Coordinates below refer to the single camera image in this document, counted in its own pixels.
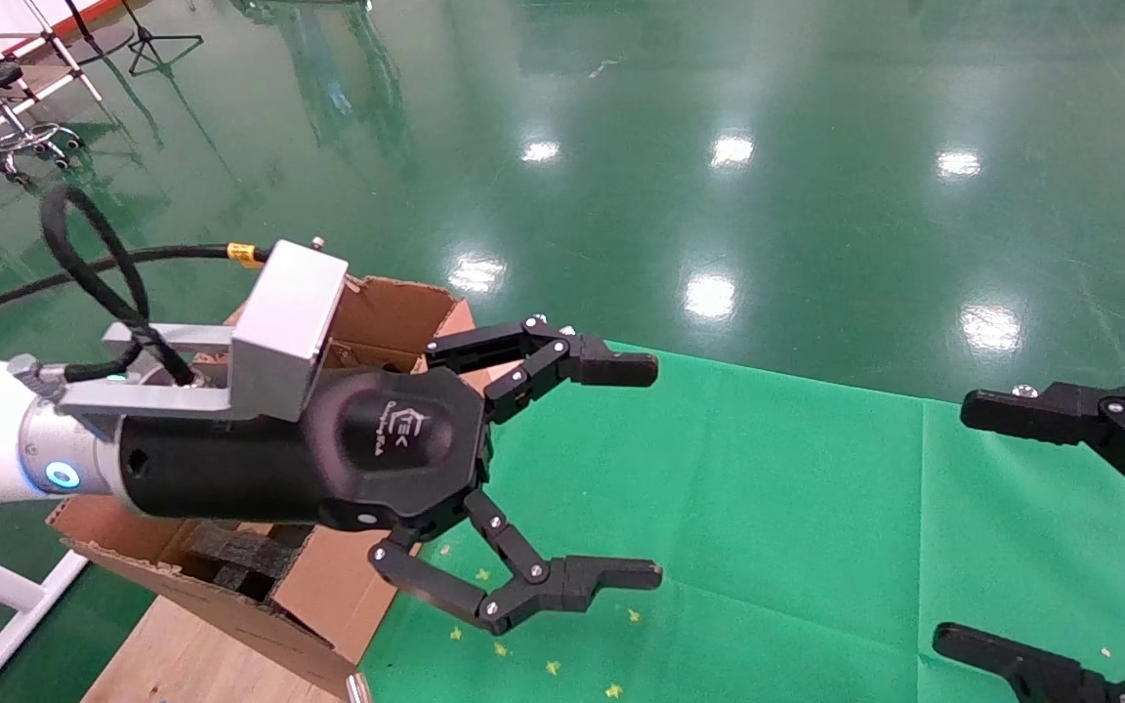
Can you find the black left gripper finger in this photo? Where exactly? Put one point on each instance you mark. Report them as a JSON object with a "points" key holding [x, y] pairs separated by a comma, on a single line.
{"points": [[611, 368], [572, 578]]}

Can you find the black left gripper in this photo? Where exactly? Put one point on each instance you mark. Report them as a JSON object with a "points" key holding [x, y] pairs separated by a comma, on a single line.
{"points": [[260, 469]]}

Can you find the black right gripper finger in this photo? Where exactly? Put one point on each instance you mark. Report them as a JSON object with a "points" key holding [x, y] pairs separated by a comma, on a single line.
{"points": [[1002, 662], [1041, 418]]}

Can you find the large open cardboard carton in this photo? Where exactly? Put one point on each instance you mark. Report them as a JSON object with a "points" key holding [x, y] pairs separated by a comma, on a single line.
{"points": [[328, 596]]}

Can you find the black foam block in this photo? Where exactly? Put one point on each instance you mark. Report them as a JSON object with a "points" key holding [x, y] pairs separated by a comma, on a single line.
{"points": [[245, 557]]}

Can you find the green cloth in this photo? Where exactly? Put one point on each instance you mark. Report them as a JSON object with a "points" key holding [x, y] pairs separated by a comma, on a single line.
{"points": [[768, 537]]}

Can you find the white tube rack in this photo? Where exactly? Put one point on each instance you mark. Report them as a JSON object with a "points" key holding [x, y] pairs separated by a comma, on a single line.
{"points": [[84, 78]]}

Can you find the black tripod stand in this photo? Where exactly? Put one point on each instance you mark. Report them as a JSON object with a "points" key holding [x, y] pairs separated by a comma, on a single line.
{"points": [[147, 41]]}

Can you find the black round-base stand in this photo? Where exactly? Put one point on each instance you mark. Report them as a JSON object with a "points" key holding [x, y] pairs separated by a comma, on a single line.
{"points": [[84, 41]]}

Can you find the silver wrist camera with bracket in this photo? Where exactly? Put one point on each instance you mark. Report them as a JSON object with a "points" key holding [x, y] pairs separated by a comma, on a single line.
{"points": [[289, 312]]}

